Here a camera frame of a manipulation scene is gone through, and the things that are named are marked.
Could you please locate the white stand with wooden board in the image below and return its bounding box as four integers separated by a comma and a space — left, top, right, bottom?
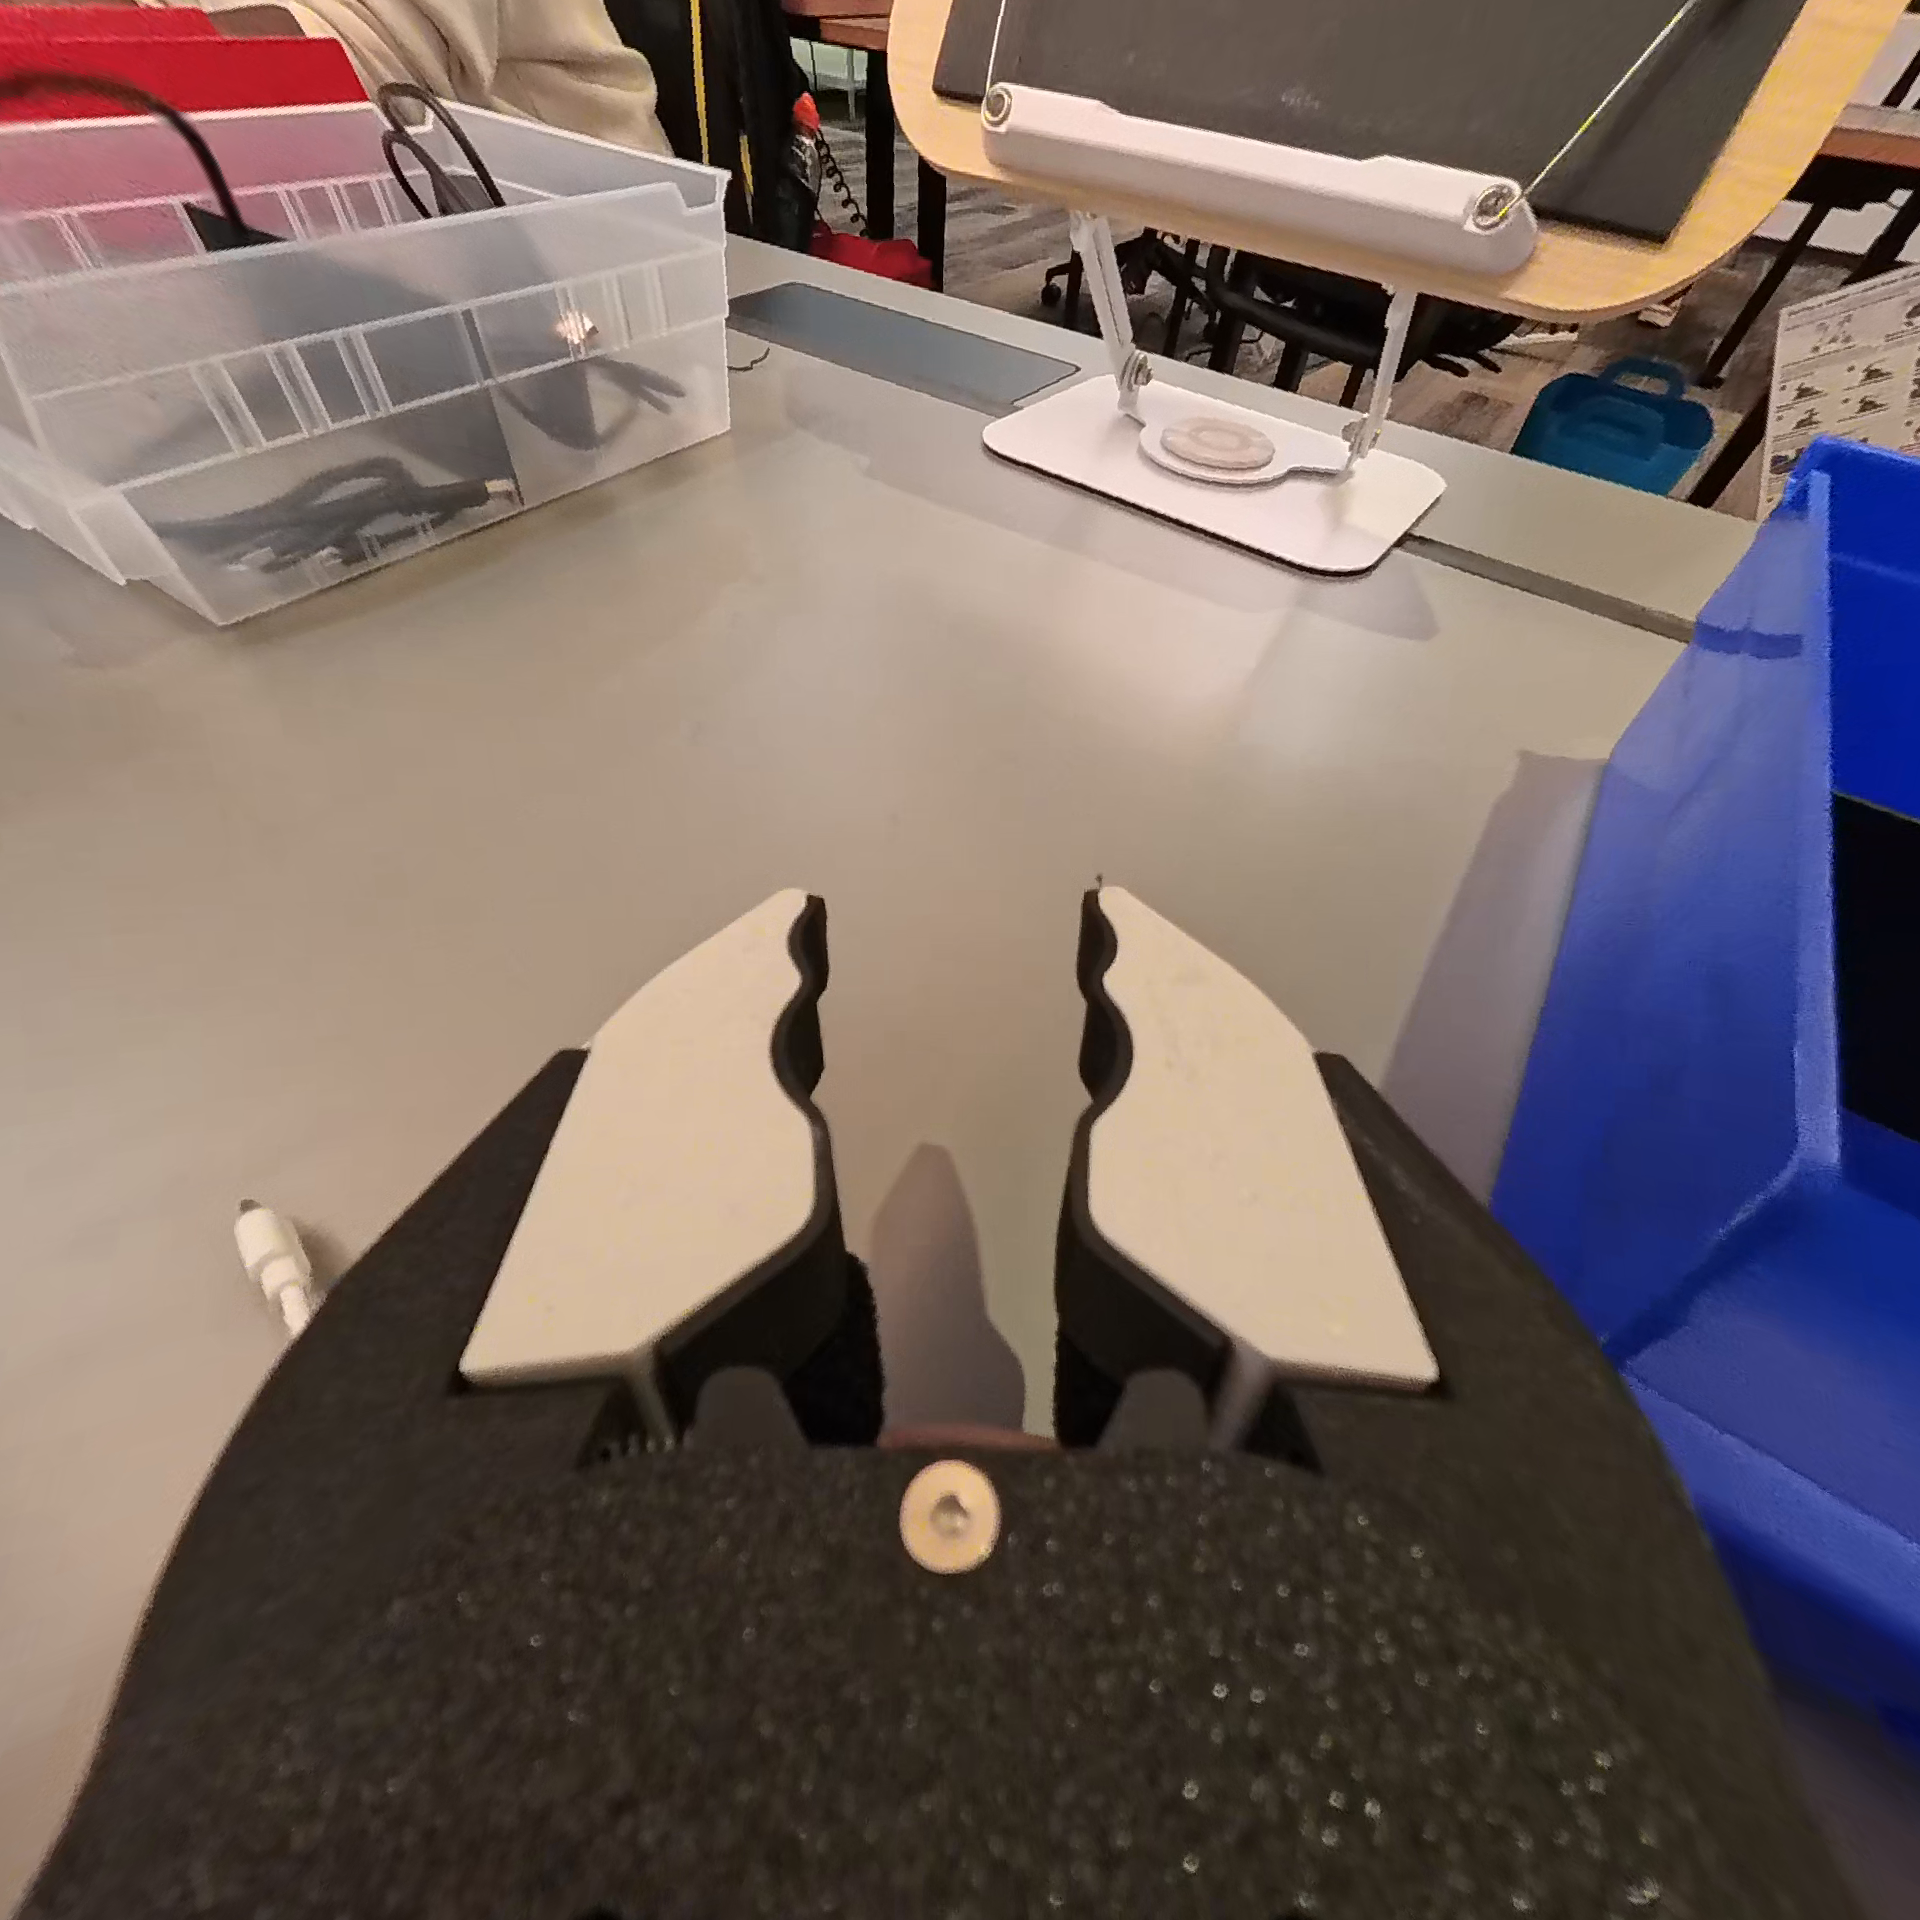
889, 0, 1870, 574

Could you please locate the white USB cable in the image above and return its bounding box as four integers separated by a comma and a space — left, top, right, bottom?
231, 1196, 325, 1336

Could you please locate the black cable with adapter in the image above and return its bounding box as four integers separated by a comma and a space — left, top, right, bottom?
0, 71, 291, 255

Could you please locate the large blue plastic bin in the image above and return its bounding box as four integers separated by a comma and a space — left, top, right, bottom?
1490, 434, 1920, 1749

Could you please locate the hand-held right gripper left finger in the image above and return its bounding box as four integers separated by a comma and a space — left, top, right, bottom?
459, 888, 850, 1442

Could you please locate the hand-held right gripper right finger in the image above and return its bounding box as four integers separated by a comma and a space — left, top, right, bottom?
1056, 885, 1442, 1453

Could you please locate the black looped cable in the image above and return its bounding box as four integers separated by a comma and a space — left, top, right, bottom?
377, 83, 511, 215

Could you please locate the dark desk cable cover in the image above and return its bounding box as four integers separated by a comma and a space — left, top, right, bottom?
727, 278, 1081, 410

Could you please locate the black office chair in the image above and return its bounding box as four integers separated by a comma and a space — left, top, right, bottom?
1157, 240, 1503, 376

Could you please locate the red plastic bin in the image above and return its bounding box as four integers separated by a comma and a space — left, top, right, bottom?
0, 31, 377, 199

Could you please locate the grey desk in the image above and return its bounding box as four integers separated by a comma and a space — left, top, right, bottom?
0, 231, 1764, 1906

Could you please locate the printed paper sheet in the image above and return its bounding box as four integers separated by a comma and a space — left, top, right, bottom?
1747, 271, 1920, 519

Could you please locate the black pad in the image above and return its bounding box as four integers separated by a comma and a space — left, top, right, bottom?
935, 0, 1809, 241

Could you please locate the thin elastic cord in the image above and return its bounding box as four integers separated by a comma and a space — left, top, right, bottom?
1517, 0, 1713, 203

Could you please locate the blue plastic basket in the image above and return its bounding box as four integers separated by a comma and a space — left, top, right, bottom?
1510, 357, 1714, 496

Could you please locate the clear plastic storage bin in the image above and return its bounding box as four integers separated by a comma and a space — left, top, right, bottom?
0, 97, 733, 627

